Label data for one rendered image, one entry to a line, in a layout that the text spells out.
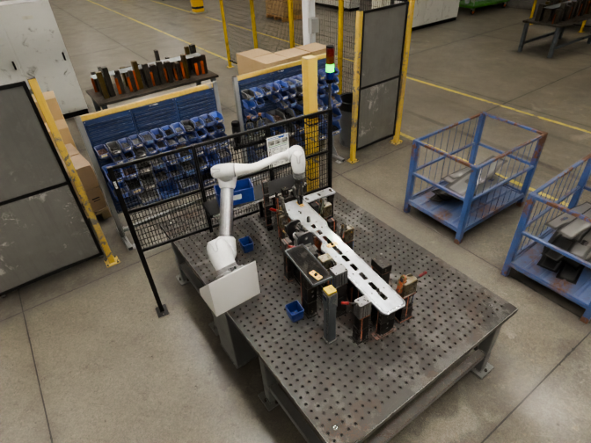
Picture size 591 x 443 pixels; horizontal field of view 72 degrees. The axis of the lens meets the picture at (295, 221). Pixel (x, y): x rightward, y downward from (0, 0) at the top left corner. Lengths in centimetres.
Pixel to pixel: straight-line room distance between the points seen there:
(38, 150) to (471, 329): 371
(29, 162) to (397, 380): 341
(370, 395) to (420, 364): 38
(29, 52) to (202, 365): 670
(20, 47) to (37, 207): 486
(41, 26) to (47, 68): 68
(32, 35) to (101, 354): 620
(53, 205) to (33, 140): 64
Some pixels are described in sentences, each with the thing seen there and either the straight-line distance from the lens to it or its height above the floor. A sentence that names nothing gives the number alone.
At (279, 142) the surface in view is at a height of 137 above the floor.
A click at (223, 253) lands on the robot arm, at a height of 103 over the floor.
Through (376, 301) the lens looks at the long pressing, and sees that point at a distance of 260.
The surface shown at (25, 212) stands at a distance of 442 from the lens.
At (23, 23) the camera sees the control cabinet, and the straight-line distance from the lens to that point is 882.
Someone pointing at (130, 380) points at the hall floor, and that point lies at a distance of 376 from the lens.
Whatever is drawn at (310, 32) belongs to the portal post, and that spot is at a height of 137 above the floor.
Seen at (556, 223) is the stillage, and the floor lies 56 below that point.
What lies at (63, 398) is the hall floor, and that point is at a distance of 391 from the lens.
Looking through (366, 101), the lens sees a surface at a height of 85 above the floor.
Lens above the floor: 292
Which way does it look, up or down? 37 degrees down
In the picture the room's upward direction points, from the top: 3 degrees counter-clockwise
